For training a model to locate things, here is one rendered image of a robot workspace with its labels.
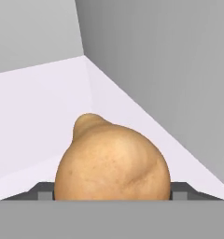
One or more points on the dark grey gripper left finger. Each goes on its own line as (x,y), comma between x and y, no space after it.
(42,190)

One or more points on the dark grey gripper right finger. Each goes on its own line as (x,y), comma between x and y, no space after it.
(182,190)

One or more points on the tan butternut squash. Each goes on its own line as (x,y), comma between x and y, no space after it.
(114,161)

